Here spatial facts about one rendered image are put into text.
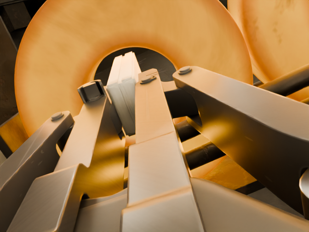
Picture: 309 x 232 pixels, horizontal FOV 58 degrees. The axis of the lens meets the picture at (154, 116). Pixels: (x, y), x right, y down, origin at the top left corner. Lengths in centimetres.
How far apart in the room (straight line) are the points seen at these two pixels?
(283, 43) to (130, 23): 9
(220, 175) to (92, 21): 13
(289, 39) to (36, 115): 17
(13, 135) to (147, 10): 11
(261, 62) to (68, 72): 12
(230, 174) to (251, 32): 10
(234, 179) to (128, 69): 10
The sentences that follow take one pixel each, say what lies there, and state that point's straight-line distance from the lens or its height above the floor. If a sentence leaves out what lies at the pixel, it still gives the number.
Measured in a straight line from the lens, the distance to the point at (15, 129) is 20.
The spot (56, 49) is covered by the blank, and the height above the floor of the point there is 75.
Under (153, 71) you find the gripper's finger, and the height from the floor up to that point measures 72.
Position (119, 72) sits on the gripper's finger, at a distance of 16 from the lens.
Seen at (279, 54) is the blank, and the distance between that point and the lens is 19.
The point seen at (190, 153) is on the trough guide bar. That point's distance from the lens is 18.
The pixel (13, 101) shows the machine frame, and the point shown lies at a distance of 41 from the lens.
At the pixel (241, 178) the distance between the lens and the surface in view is 20.
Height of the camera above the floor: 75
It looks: 18 degrees down
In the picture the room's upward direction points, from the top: 20 degrees counter-clockwise
